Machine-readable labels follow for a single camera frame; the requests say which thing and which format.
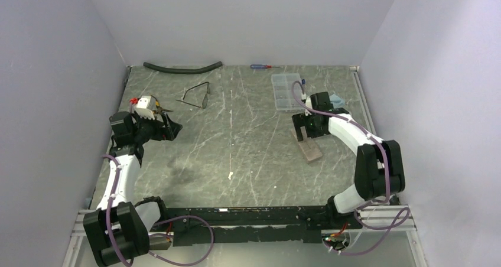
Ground black rubber hose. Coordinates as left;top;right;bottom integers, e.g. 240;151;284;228
142;61;223;75

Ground yellow handled pliers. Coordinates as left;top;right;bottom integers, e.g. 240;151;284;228
151;95;173;115

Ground aluminium frame rail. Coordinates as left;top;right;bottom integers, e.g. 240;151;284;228
70;206;418;239

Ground clear plastic organizer box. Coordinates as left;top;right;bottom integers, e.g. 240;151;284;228
271;73;304;111

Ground blue red screwdriver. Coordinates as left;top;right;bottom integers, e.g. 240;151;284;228
250;64;281;70

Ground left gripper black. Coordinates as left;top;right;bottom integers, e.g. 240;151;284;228
132;111;181;144

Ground light blue cleaning cloth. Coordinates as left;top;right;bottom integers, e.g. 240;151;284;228
329;94;346;108

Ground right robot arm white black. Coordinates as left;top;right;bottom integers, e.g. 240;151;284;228
292;92;405;229

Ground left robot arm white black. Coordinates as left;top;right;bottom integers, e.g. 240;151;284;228
83;111;183;266

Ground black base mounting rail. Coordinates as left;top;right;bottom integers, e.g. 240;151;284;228
150;204;362;247

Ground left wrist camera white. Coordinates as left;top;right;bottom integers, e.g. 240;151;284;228
129;95;158;120

